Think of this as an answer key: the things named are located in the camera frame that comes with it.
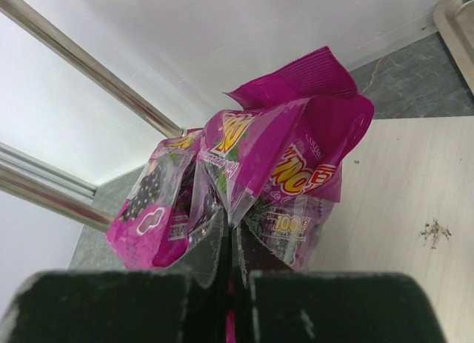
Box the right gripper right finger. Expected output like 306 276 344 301
233 224 444 342

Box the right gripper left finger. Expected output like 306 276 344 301
1 210 230 342

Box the purple grape candy bag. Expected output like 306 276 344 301
188 44 375 343
105 128 202 270

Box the white two-tier wooden shelf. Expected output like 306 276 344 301
22 0 473 273

